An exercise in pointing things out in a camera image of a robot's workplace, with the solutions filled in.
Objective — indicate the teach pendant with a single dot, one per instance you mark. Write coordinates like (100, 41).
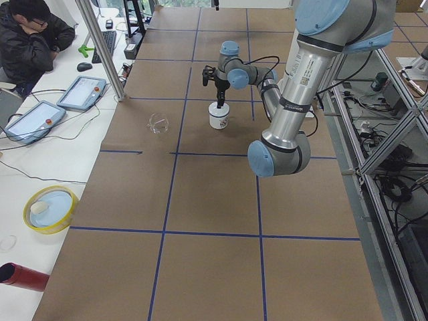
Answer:
(82, 94)
(35, 123)

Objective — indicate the near teach pendant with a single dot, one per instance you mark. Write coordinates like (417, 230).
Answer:
(35, 123)

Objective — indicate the aluminium frame post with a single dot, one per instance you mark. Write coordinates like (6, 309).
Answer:
(94, 30)

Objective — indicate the far teach pendant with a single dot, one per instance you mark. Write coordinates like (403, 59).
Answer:
(82, 94)

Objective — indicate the yellow round basin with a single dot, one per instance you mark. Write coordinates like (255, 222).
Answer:
(50, 210)

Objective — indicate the white mug lid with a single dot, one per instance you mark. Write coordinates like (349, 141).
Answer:
(214, 108)

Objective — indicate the white enamel mug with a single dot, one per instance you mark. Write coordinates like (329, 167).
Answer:
(219, 121)

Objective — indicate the seated person in black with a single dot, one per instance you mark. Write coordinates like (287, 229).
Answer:
(31, 39)

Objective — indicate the red cylinder tube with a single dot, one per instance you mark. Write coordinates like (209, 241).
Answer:
(19, 276)

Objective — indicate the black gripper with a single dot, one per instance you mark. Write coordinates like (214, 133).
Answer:
(221, 84)

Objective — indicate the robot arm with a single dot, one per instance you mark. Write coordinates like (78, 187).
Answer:
(325, 29)

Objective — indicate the black computer mouse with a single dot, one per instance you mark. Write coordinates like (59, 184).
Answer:
(84, 66)

